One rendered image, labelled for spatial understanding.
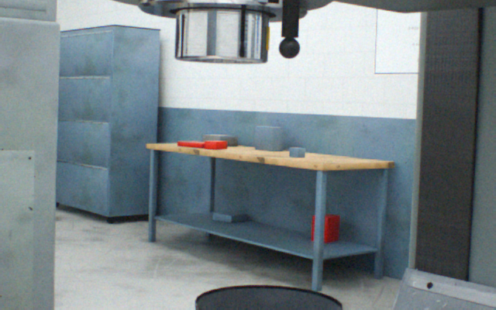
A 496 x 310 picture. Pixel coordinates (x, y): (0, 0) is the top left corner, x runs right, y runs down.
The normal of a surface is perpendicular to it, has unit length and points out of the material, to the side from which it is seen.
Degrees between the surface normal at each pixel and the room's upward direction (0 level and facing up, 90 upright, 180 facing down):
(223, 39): 90
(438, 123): 90
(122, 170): 90
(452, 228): 90
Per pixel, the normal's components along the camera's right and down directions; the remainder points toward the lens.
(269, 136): -0.79, 0.00
